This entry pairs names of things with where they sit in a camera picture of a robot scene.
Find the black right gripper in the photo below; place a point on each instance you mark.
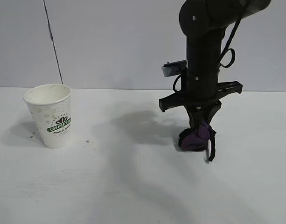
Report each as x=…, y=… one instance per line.
x=202, y=88

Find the purple and black cloth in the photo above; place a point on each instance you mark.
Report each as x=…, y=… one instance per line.
x=194, y=142

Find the white paper coffee cup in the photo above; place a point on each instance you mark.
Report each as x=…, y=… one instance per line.
x=54, y=137

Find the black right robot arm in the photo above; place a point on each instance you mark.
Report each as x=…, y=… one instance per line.
x=203, y=23

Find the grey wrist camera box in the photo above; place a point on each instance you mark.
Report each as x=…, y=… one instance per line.
x=172, y=68

